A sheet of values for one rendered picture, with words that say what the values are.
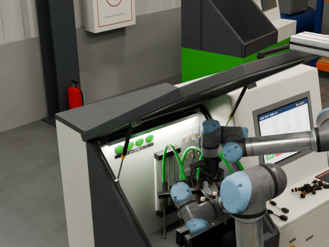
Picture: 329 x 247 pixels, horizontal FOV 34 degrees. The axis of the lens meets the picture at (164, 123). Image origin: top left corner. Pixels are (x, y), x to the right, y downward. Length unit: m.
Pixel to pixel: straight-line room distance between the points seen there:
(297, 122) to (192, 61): 3.50
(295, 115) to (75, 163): 1.23
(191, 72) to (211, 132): 4.26
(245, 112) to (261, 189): 1.12
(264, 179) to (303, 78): 1.47
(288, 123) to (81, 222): 1.21
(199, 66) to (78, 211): 3.87
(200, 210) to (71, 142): 0.84
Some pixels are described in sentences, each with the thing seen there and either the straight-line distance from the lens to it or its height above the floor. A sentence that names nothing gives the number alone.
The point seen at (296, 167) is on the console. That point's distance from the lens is 3.08.
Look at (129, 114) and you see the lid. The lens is 2.04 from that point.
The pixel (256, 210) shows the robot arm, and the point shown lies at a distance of 1.68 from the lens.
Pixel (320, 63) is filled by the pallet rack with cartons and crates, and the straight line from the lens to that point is 8.00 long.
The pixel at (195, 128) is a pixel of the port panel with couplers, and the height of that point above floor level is 1.35.
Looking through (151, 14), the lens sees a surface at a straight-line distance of 7.44.
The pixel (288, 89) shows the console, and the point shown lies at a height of 1.49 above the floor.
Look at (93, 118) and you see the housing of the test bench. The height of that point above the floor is 1.50.
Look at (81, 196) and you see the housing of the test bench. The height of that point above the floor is 1.12.
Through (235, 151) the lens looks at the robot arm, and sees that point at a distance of 2.08.
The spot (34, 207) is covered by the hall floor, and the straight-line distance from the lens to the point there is 4.85.
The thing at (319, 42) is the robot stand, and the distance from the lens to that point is 1.79.
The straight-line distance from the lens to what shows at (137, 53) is 7.38.
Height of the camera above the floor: 2.47
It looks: 23 degrees down
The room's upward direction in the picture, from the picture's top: 1 degrees counter-clockwise
